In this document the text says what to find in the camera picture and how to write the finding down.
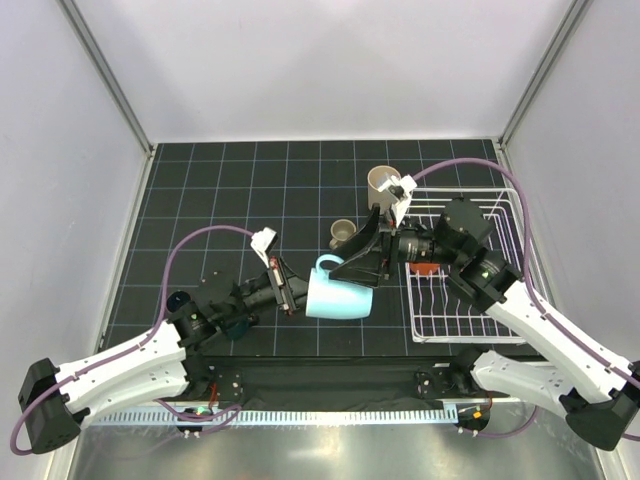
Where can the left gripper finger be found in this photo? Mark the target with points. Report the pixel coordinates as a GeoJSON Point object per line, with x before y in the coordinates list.
{"type": "Point", "coordinates": [297, 304]}
{"type": "Point", "coordinates": [296, 283]}

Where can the right aluminium frame post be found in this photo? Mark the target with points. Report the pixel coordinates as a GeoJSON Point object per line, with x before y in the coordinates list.
{"type": "Point", "coordinates": [562, 35]}

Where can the white slotted cable duct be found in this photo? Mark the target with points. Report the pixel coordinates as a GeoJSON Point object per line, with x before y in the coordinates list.
{"type": "Point", "coordinates": [159, 416]}

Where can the light blue mug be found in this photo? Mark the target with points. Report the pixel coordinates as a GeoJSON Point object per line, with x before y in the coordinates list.
{"type": "Point", "coordinates": [335, 299]}

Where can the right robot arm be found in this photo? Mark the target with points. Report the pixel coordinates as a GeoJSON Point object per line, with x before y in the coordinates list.
{"type": "Point", "coordinates": [594, 390]}

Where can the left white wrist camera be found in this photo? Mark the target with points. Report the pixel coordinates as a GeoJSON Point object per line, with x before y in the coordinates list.
{"type": "Point", "coordinates": [262, 242]}

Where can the dark green mug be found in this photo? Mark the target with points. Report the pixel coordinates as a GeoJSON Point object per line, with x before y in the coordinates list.
{"type": "Point", "coordinates": [236, 329]}

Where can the dark blue mug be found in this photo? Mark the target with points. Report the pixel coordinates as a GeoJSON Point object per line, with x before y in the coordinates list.
{"type": "Point", "coordinates": [178, 301]}

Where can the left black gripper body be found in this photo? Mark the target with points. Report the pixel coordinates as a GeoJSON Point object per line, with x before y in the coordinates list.
{"type": "Point", "coordinates": [268, 289]}

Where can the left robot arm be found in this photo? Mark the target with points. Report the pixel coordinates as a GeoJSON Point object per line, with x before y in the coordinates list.
{"type": "Point", "coordinates": [167, 361]}

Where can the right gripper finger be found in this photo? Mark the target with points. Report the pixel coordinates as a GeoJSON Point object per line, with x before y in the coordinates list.
{"type": "Point", "coordinates": [364, 247]}
{"type": "Point", "coordinates": [367, 270]}

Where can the tall beige cup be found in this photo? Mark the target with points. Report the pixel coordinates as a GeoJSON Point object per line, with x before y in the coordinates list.
{"type": "Point", "coordinates": [376, 177]}

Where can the orange mug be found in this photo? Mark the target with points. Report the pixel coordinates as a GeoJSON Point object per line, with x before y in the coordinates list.
{"type": "Point", "coordinates": [423, 269]}

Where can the left aluminium frame post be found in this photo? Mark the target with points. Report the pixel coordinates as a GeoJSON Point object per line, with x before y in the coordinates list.
{"type": "Point", "coordinates": [97, 58]}

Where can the aluminium frame post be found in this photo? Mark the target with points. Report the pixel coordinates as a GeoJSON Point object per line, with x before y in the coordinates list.
{"type": "Point", "coordinates": [562, 35]}
{"type": "Point", "coordinates": [97, 58]}

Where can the small grey-beige mug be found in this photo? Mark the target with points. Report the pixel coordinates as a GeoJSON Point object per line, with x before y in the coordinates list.
{"type": "Point", "coordinates": [341, 231]}

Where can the black grid mat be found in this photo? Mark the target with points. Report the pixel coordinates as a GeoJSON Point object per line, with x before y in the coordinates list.
{"type": "Point", "coordinates": [201, 200]}

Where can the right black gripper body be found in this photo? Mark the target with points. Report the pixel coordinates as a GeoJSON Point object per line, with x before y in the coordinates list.
{"type": "Point", "coordinates": [407, 244]}

